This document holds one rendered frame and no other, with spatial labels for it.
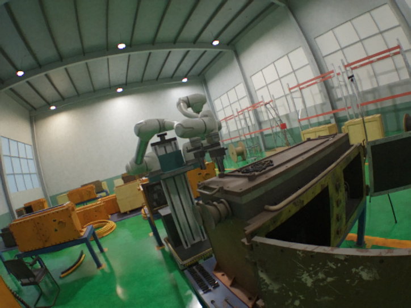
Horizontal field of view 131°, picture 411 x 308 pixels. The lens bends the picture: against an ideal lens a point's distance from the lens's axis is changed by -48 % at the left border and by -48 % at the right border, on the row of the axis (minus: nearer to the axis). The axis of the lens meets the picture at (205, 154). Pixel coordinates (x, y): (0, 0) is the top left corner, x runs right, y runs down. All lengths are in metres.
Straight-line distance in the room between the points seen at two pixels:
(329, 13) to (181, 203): 11.07
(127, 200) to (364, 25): 12.92
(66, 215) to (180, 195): 2.09
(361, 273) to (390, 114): 9.68
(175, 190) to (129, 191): 4.24
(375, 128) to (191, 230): 5.28
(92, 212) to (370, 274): 6.62
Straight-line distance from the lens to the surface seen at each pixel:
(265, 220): 0.73
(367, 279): 0.59
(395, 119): 10.09
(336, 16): 11.18
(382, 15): 10.85
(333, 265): 0.56
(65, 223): 3.48
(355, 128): 5.92
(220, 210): 0.79
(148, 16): 10.58
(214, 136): 1.09
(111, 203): 7.23
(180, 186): 2.33
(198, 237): 2.59
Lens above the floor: 1.57
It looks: 3 degrees down
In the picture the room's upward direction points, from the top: 16 degrees counter-clockwise
